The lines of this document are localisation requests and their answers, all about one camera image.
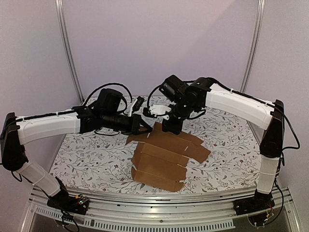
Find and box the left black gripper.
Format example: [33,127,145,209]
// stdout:
[102,111,153,136]

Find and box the brown cardboard paper box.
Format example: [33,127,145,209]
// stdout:
[126,122,211,192]

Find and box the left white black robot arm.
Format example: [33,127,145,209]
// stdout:
[0,88,152,210]

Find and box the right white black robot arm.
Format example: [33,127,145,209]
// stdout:
[159,75,284,211]

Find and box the floral patterned table mat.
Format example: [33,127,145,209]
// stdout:
[50,108,261,195]

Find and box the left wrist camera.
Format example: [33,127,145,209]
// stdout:
[124,96,145,116]

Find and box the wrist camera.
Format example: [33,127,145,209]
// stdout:
[124,96,145,116]
[143,105,171,120]

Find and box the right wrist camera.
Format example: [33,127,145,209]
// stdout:
[143,105,171,120]

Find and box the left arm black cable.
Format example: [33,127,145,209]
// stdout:
[83,83,133,114]

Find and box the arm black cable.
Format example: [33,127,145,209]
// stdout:
[83,83,133,114]
[147,79,301,155]

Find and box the aluminium front rail frame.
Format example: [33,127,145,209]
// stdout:
[20,188,302,232]

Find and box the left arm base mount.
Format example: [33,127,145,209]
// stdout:
[47,191,90,215]

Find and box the left aluminium corner post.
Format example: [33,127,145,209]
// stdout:
[55,0,84,102]

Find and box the aluminium corner post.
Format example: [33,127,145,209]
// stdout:
[240,0,266,93]
[55,0,84,102]

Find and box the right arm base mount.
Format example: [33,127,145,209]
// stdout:
[233,191,275,216]

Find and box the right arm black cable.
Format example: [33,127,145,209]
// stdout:
[147,79,301,155]

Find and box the right aluminium corner post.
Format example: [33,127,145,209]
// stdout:
[240,0,266,93]

